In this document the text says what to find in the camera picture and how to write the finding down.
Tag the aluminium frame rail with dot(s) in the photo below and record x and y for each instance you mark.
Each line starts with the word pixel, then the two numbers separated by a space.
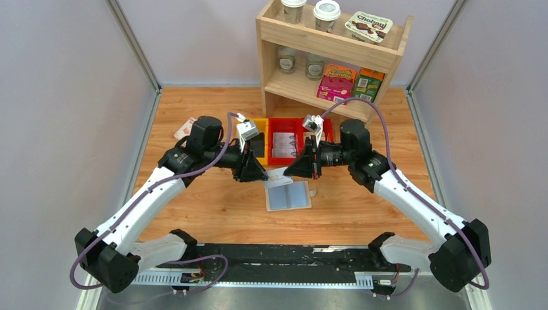
pixel 183 276

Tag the pink orange Scrub Mommy box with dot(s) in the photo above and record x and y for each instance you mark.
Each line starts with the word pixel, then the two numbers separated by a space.
pixel 337 83

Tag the Chobani yogurt cup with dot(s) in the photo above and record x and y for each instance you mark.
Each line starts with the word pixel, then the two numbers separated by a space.
pixel 368 27

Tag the white red sponge pack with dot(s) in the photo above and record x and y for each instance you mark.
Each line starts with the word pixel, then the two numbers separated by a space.
pixel 185 129

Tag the silver vip card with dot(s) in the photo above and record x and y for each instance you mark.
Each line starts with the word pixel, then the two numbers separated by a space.
pixel 284 138
pixel 284 151
pixel 276 178

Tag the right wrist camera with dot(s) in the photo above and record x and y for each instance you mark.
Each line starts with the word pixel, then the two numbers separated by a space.
pixel 313 128

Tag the glass jar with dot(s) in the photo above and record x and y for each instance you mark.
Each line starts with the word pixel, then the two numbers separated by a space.
pixel 314 68
pixel 286 59

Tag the paper coffee cup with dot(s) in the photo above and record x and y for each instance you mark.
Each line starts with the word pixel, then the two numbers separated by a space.
pixel 293 10
pixel 326 12

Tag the black cards stack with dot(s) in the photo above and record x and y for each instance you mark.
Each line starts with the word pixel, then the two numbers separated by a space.
pixel 257 144

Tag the right paper coffee cup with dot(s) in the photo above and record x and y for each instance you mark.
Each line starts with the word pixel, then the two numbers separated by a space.
pixel 326 12

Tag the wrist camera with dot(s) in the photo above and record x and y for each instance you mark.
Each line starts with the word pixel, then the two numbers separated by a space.
pixel 246 128
pixel 313 128

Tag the left paper coffee cup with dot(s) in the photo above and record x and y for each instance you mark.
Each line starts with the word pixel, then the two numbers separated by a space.
pixel 293 10

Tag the wooden shelf unit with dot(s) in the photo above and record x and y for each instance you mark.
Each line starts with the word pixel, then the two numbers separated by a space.
pixel 274 32

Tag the right glass jar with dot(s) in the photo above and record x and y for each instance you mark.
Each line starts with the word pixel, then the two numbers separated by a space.
pixel 314 68

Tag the yellow plastic bin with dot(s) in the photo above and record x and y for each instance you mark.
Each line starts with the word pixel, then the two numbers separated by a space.
pixel 263 126

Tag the left glass jar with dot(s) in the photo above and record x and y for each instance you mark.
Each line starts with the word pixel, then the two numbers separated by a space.
pixel 286 59

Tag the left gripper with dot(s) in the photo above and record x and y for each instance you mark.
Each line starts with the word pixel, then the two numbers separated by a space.
pixel 252 170

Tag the beige card holder wallet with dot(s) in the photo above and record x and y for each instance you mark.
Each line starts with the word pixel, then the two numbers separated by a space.
pixel 296 195

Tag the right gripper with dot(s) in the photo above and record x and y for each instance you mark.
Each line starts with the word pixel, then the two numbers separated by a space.
pixel 303 167

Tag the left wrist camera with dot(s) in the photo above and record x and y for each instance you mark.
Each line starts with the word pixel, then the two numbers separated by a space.
pixel 246 128

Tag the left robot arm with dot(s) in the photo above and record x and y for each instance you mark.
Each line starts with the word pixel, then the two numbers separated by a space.
pixel 137 214

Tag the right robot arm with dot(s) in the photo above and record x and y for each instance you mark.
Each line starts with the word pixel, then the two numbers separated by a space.
pixel 457 250

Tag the red plastic bin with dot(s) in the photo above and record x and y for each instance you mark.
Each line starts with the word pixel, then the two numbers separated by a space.
pixel 293 125
pixel 327 134

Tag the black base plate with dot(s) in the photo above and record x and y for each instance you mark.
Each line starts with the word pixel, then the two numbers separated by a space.
pixel 289 264

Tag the green carton box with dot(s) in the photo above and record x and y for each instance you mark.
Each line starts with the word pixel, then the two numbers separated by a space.
pixel 367 84

